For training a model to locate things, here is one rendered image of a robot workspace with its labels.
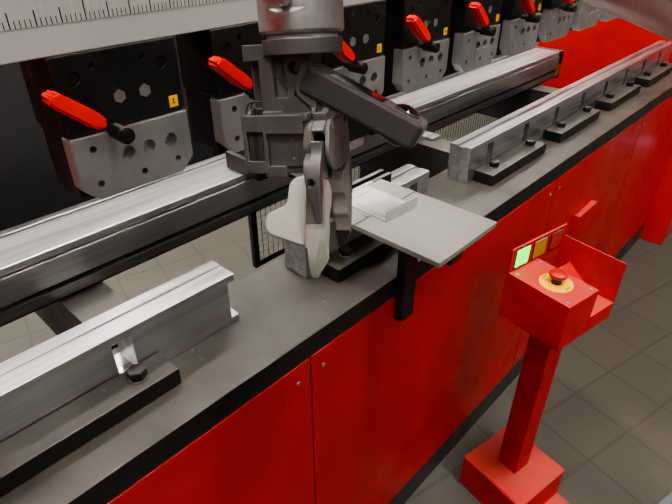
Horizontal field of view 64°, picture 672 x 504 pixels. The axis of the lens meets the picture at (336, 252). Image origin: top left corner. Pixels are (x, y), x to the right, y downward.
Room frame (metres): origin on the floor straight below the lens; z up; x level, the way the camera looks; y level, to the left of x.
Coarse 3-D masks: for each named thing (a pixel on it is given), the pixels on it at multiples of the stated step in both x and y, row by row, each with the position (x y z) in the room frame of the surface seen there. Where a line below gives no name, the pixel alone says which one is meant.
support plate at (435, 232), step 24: (408, 192) 0.95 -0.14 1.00; (360, 216) 0.85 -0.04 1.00; (408, 216) 0.85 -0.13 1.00; (432, 216) 0.85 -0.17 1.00; (456, 216) 0.85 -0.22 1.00; (480, 216) 0.85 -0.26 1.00; (384, 240) 0.77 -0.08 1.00; (408, 240) 0.77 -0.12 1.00; (432, 240) 0.77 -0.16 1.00; (456, 240) 0.77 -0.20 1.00; (432, 264) 0.71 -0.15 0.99
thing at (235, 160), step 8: (232, 152) 1.09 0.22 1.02; (240, 152) 1.08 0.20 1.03; (232, 160) 1.08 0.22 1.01; (240, 160) 1.06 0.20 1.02; (232, 168) 1.09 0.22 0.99; (240, 168) 1.07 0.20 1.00; (248, 176) 1.05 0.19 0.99; (256, 176) 1.03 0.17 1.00; (264, 176) 1.04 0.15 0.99; (288, 176) 1.03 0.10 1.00; (296, 176) 1.01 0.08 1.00
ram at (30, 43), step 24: (240, 0) 0.75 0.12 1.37; (360, 0) 0.92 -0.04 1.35; (72, 24) 0.59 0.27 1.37; (96, 24) 0.61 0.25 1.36; (120, 24) 0.63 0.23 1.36; (144, 24) 0.65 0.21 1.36; (168, 24) 0.67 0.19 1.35; (192, 24) 0.69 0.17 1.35; (216, 24) 0.72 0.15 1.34; (0, 48) 0.54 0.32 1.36; (24, 48) 0.55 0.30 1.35; (48, 48) 0.57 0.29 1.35; (72, 48) 0.59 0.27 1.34; (96, 48) 0.60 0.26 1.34
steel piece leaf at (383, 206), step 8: (368, 192) 0.94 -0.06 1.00; (376, 192) 0.94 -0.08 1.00; (384, 192) 0.94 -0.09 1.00; (352, 200) 0.91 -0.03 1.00; (360, 200) 0.91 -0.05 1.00; (368, 200) 0.91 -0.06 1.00; (376, 200) 0.91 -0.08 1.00; (384, 200) 0.91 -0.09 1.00; (392, 200) 0.91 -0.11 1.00; (400, 200) 0.91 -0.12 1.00; (408, 200) 0.87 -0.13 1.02; (416, 200) 0.89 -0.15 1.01; (360, 208) 0.88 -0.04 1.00; (368, 208) 0.88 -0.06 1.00; (376, 208) 0.88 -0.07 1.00; (384, 208) 0.88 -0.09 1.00; (392, 208) 0.84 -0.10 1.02; (400, 208) 0.85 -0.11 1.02; (408, 208) 0.87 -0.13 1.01; (376, 216) 0.85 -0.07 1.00; (384, 216) 0.85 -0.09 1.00; (392, 216) 0.84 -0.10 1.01
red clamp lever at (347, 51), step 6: (348, 48) 0.84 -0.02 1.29; (336, 54) 0.84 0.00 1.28; (342, 54) 0.83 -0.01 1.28; (348, 54) 0.84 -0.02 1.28; (354, 54) 0.85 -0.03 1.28; (342, 60) 0.85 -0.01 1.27; (348, 60) 0.84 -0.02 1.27; (354, 60) 0.86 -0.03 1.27; (348, 66) 0.87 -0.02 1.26; (354, 66) 0.86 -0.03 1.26; (360, 66) 0.86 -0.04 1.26; (366, 66) 0.86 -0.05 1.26; (354, 72) 0.87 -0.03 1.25; (360, 72) 0.86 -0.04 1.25; (366, 72) 0.86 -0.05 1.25
